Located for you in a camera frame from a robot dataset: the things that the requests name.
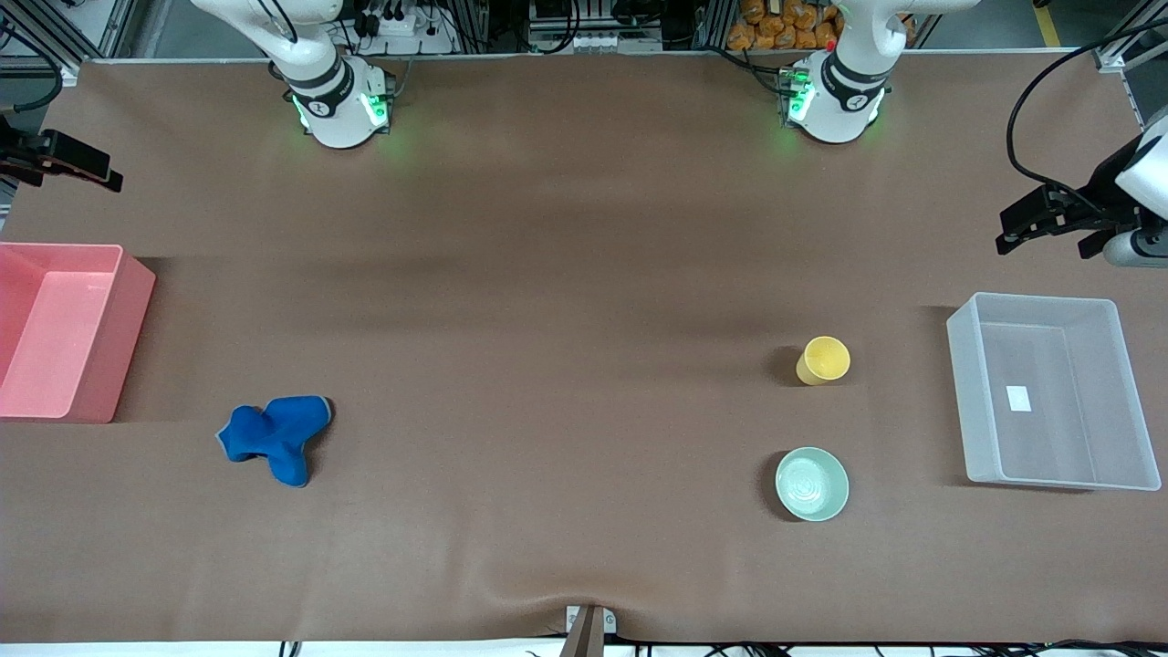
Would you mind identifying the yellow cup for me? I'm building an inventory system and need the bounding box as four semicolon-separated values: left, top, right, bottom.
796;336;851;386

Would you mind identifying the blue cloth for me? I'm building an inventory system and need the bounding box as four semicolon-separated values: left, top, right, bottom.
215;395;332;488

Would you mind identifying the green ceramic bowl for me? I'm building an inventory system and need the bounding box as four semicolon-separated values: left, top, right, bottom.
775;446;850;523

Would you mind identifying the pink plastic bin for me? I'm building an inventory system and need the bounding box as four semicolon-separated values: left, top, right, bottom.
0;242;156;423

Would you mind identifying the clear plastic bin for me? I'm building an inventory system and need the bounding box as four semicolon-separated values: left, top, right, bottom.
946;292;1163;492

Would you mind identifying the orange packaged goods pile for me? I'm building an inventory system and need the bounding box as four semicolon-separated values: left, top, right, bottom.
727;0;842;52

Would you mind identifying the white power strip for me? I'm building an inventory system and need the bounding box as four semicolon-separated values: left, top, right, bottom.
360;7;457;54

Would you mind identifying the brown table cover mat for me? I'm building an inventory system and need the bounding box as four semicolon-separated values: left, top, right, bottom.
0;50;1168;644

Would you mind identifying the grey electrical box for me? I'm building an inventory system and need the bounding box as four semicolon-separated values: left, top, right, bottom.
527;0;669;54

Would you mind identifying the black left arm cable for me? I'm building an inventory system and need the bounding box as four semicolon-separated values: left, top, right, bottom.
1006;16;1168;213

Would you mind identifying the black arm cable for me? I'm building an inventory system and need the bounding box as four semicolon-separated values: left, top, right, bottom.
1006;16;1168;213
0;18;67;115

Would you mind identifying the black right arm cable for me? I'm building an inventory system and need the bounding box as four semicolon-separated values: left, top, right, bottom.
0;18;67;115

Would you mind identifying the aluminium frame rail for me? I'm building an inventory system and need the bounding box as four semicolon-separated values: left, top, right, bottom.
1093;0;1168;76
0;0;138;61

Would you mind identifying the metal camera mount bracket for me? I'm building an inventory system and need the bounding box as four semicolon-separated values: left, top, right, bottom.
564;604;619;657

